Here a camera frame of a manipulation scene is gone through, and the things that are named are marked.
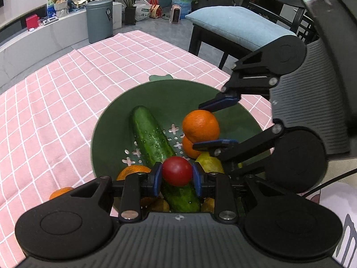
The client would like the dark wooden chair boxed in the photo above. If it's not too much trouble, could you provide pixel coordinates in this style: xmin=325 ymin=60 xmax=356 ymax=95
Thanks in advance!
xmin=296 ymin=6 xmax=320 ymax=45

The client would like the small white heater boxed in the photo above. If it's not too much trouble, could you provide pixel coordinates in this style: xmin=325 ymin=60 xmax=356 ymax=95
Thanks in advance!
xmin=170 ymin=5 xmax=182 ymax=24

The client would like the teddy bear bouquet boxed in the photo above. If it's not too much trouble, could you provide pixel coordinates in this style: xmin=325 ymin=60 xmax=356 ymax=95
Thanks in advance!
xmin=54 ymin=0 xmax=69 ymax=17

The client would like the pink checked tablecloth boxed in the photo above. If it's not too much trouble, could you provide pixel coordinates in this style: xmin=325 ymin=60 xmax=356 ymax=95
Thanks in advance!
xmin=0 ymin=30 xmax=275 ymax=268

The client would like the brown longan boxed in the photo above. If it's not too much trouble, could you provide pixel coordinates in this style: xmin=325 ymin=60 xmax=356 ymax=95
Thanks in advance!
xmin=200 ymin=197 xmax=215 ymax=213
xmin=151 ymin=198 xmax=170 ymax=213

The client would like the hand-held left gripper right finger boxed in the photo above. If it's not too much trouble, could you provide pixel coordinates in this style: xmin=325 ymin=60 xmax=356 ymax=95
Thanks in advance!
xmin=192 ymin=163 xmax=282 ymax=224

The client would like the grey trash can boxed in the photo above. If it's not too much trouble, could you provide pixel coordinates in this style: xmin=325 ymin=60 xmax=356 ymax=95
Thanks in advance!
xmin=85 ymin=0 xmax=114 ymax=44

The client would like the yellow-green pear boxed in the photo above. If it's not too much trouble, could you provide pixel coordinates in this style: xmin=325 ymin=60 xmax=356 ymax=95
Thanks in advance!
xmin=195 ymin=151 xmax=225 ymax=174

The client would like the white printed clothing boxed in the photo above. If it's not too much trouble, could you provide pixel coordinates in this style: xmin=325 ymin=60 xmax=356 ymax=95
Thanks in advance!
xmin=318 ymin=183 xmax=357 ymax=268

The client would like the white plastic bag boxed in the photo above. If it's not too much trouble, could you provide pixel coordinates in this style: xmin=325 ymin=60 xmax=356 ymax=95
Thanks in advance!
xmin=135 ymin=0 xmax=152 ymax=21

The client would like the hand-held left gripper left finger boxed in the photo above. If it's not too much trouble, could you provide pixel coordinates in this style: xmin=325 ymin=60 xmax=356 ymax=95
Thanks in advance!
xmin=68 ymin=163 xmax=164 ymax=224

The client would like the white curved media console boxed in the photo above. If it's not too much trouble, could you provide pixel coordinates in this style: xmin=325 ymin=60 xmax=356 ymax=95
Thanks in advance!
xmin=0 ymin=1 xmax=123 ymax=90

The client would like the orange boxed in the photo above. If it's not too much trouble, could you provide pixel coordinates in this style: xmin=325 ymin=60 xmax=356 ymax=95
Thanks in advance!
xmin=116 ymin=165 xmax=152 ymax=181
xmin=182 ymin=110 xmax=221 ymax=143
xmin=49 ymin=187 xmax=74 ymax=201
xmin=181 ymin=135 xmax=207 ymax=159

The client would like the red tomato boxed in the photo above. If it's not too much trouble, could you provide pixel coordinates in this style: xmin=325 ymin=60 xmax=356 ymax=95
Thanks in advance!
xmin=162 ymin=157 xmax=193 ymax=187

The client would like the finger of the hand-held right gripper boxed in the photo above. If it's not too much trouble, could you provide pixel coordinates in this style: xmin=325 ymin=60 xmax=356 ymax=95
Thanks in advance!
xmin=192 ymin=119 xmax=285 ymax=178
xmin=199 ymin=45 xmax=280 ymax=113

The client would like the red box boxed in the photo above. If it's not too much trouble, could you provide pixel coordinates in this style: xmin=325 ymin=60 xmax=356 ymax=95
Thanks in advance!
xmin=26 ymin=14 xmax=39 ymax=30

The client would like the thin black cable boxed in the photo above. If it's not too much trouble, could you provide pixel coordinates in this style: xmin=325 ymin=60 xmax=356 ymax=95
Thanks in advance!
xmin=304 ymin=168 xmax=357 ymax=196

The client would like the light blue seat cushion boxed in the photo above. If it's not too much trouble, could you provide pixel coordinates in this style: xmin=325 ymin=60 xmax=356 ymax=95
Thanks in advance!
xmin=185 ymin=6 xmax=297 ymax=52

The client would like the potted green plant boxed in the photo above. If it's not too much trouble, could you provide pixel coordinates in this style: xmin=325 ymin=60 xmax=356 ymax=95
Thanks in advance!
xmin=105 ymin=0 xmax=152 ymax=25

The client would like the green colander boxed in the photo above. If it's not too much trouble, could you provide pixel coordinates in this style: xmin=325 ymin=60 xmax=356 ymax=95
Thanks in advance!
xmin=90 ymin=74 xmax=272 ymax=210

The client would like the red orange bag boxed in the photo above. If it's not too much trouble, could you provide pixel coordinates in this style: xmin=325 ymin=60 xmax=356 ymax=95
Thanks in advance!
xmin=149 ymin=0 xmax=163 ymax=19

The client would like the green cucumber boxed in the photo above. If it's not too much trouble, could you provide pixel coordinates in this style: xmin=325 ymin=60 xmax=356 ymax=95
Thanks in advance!
xmin=131 ymin=105 xmax=202 ymax=213

